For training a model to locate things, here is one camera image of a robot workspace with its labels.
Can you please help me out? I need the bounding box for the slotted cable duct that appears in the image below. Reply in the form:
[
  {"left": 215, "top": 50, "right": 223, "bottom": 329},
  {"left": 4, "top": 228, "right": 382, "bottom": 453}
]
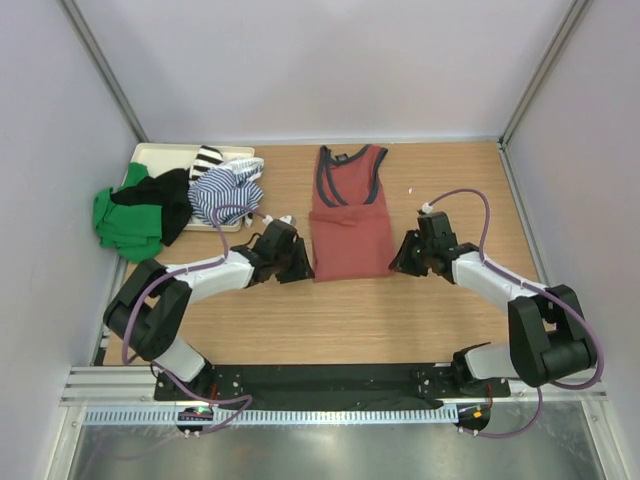
[{"left": 83, "top": 404, "right": 459, "bottom": 427}]

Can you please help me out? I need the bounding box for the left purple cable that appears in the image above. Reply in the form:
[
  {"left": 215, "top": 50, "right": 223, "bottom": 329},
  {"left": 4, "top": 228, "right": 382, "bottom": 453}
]
[{"left": 122, "top": 204, "right": 276, "bottom": 434}]

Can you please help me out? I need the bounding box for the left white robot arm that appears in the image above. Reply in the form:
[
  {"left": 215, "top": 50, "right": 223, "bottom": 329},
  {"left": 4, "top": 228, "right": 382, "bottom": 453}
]
[{"left": 103, "top": 219, "right": 315, "bottom": 400}]

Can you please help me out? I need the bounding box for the red tank top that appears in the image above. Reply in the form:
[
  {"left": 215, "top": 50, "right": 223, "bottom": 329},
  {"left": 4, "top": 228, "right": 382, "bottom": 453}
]
[{"left": 309, "top": 144, "right": 395, "bottom": 282}]

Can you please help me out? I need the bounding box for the cream plastic tray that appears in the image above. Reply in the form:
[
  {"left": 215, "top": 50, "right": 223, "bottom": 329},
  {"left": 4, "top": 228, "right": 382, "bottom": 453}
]
[{"left": 119, "top": 143, "right": 257, "bottom": 234}]

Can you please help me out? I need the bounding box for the aluminium front rail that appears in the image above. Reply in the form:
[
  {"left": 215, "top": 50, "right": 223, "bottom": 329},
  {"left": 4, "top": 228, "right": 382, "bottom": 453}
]
[{"left": 60, "top": 366, "right": 609, "bottom": 405}]

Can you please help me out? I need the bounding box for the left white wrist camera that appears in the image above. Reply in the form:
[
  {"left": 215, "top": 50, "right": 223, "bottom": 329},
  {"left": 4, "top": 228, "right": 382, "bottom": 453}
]
[{"left": 263, "top": 215, "right": 296, "bottom": 231}]

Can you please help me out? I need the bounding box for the green tank top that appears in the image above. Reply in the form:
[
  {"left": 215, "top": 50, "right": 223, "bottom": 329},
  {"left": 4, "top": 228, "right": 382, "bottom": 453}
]
[{"left": 92, "top": 187, "right": 163, "bottom": 263}]

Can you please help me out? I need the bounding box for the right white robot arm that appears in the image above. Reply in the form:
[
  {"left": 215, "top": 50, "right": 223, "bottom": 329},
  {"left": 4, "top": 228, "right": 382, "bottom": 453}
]
[{"left": 389, "top": 211, "right": 603, "bottom": 396}]

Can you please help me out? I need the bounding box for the black white striped tank top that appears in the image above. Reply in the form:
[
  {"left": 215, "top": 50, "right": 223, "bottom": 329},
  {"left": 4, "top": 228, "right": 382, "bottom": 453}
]
[{"left": 189, "top": 145, "right": 224, "bottom": 182}]

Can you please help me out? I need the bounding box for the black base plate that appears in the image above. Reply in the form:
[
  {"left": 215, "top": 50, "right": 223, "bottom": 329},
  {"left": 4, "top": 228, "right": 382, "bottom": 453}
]
[{"left": 152, "top": 363, "right": 511, "bottom": 434}]

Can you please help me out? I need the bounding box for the blue white striped tank top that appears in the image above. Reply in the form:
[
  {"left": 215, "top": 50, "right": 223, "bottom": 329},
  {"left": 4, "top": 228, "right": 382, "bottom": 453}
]
[{"left": 187, "top": 157, "right": 264, "bottom": 227}]

